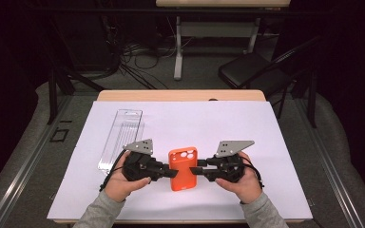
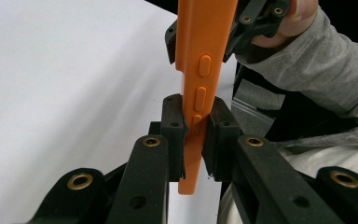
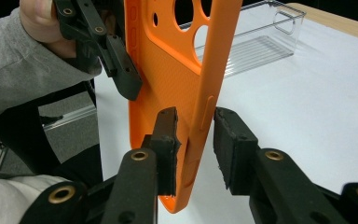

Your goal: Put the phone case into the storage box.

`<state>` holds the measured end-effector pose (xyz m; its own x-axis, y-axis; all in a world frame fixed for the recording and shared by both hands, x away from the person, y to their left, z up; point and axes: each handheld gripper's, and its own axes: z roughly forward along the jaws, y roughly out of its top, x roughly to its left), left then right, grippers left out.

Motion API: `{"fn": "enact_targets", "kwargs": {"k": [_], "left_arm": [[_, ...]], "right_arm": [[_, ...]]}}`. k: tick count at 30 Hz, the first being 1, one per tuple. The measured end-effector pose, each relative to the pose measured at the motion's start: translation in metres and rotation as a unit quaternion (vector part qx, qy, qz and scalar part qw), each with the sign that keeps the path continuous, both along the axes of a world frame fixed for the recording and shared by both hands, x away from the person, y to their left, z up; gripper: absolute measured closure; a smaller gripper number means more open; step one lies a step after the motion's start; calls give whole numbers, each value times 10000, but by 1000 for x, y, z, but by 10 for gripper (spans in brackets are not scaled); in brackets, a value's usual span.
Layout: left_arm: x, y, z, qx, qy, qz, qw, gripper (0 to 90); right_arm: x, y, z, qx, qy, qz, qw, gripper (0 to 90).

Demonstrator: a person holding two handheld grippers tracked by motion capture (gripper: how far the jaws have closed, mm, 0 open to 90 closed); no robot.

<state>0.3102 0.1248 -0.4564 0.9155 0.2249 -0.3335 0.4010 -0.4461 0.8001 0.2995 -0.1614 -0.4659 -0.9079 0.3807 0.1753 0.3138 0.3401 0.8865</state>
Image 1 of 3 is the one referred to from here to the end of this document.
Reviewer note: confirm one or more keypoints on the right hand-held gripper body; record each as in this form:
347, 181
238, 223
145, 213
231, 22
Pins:
229, 166

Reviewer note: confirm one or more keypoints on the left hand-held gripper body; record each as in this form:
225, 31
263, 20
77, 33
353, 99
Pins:
139, 166

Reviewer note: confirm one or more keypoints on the orange phone case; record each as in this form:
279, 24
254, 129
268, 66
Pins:
183, 177

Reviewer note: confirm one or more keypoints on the clear plastic packaging tray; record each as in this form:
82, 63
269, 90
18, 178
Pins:
123, 129

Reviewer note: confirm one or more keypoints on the person's left hand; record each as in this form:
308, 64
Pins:
120, 186

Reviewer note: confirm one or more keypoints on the person's right hand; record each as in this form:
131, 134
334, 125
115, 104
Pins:
247, 188

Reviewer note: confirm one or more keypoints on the white table mat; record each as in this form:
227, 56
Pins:
183, 123

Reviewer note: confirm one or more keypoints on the black table grommet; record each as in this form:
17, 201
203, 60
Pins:
213, 99

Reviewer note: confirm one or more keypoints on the light wooden table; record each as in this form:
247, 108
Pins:
171, 95

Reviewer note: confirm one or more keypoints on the black folding chair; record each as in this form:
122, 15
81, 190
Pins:
247, 69

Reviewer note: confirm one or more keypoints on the black metal stand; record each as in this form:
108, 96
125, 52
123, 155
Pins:
52, 95
312, 101

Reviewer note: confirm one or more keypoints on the white-framed wooden desk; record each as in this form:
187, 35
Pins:
178, 47

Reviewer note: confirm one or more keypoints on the aluminium floor rail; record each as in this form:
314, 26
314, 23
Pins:
329, 164
28, 164

